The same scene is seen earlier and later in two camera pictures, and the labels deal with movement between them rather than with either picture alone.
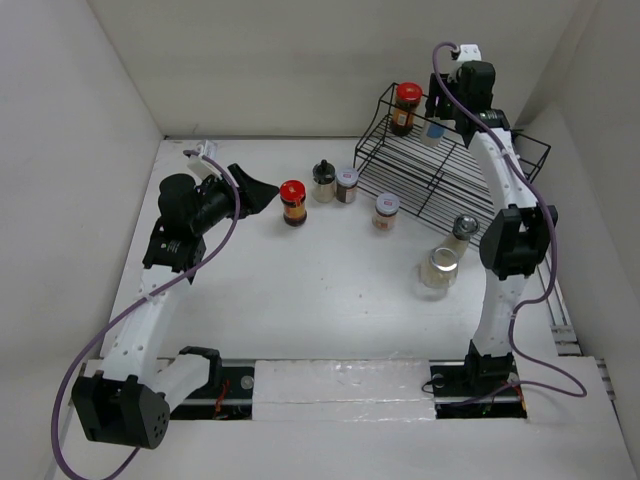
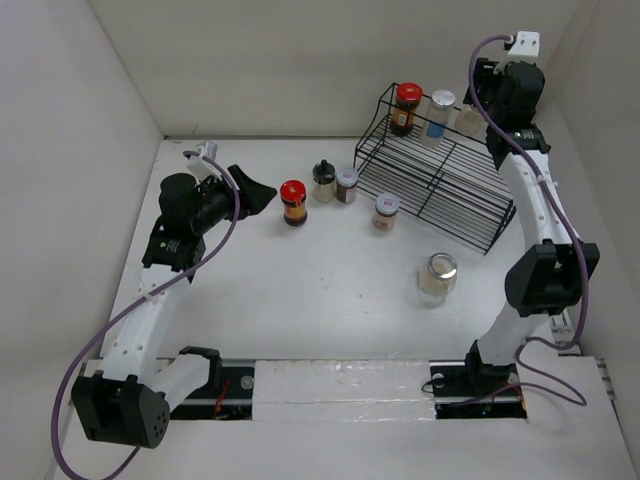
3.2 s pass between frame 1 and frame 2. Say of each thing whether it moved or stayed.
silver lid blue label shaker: stayed
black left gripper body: stayed
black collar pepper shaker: moved
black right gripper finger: moved
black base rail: stayed
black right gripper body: moved
